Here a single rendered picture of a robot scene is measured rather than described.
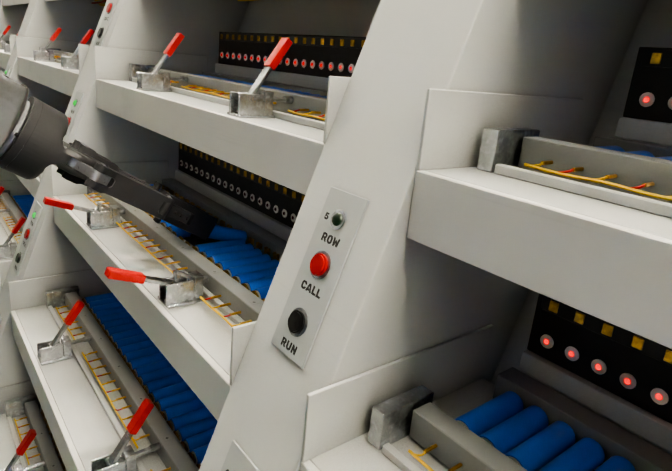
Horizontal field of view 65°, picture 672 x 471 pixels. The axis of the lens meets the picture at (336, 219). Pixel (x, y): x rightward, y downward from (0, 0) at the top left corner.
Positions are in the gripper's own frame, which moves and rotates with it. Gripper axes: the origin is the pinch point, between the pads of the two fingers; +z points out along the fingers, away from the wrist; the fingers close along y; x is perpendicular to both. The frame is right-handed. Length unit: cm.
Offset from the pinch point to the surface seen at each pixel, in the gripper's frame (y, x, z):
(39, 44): 103, -16, -7
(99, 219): 14.3, 6.6, -3.3
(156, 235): 3.1, 4.0, -0.3
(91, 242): 11.0, 9.3, -3.9
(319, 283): -32.6, -2.2, -5.3
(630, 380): -47.3, -6.7, 11.1
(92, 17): 104, -30, 0
